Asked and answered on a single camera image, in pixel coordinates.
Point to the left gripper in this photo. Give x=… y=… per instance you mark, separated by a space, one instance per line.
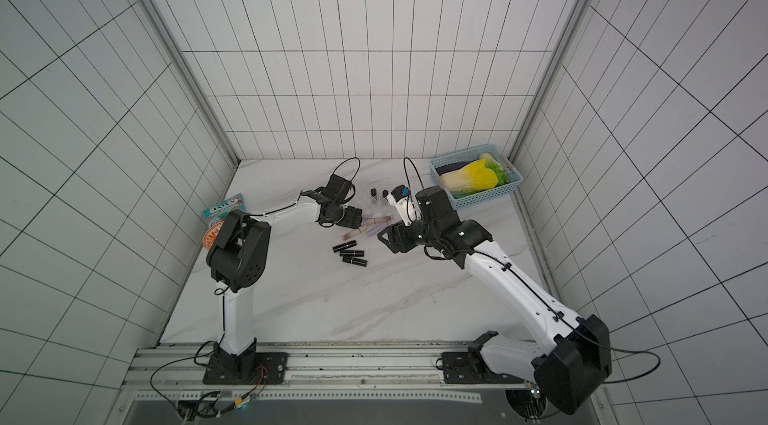
x=352 y=221

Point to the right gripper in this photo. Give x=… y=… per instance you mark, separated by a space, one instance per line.
x=402 y=238

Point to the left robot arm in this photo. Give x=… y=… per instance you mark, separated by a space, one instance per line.
x=238 y=256

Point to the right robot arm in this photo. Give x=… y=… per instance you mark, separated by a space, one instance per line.
x=568 y=357

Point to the clear acrylic lipstick organizer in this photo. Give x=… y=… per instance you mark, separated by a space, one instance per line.
x=362 y=201

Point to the lilac lip gloss tube lower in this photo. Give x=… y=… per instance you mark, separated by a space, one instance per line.
x=375 y=230

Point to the black lipstick lowest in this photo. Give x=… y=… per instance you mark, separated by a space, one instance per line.
x=354 y=261

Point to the teal plastic basket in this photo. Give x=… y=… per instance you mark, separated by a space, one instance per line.
x=470 y=155

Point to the dark purple toy eggplant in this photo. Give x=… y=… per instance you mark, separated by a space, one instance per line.
x=449 y=168

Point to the green candy packet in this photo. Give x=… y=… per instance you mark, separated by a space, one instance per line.
x=219 y=212

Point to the orange patterned cup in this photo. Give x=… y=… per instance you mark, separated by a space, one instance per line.
x=211 y=235

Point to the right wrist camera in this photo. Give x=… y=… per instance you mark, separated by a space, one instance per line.
x=402 y=200

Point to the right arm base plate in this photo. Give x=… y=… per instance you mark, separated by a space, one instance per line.
x=466 y=368

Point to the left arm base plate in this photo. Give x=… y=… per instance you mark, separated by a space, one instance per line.
x=250 y=369

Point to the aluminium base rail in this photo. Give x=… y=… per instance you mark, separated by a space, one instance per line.
x=315 y=370

